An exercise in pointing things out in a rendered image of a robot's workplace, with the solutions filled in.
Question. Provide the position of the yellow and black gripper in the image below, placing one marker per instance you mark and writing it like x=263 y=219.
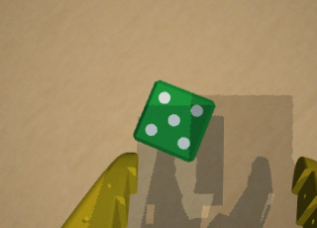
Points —
x=106 y=204

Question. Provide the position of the green die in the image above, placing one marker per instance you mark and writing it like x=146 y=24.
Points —
x=174 y=121

